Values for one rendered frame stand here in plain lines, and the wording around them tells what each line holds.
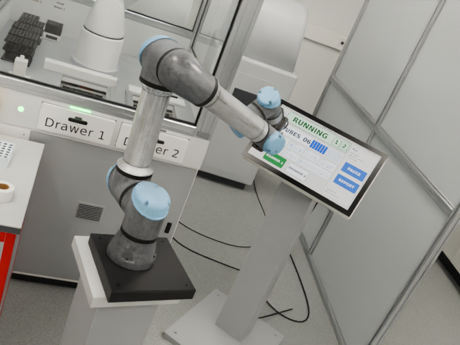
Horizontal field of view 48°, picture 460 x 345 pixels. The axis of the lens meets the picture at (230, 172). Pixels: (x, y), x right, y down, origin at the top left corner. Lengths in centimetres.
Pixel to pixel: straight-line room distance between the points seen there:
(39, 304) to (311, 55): 388
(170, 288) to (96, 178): 86
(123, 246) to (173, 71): 54
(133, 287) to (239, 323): 118
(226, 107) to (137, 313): 70
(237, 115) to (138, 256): 51
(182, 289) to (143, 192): 32
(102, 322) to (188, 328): 102
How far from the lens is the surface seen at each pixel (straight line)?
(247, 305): 257
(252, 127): 156
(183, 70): 138
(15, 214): 178
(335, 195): 212
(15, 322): 250
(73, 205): 238
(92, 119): 216
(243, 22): 210
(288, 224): 231
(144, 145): 156
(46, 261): 257
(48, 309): 258
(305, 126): 223
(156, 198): 153
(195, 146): 225
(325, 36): 548
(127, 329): 174
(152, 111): 152
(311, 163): 216
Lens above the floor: 178
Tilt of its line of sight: 24 degrees down
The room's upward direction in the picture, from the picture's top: 22 degrees clockwise
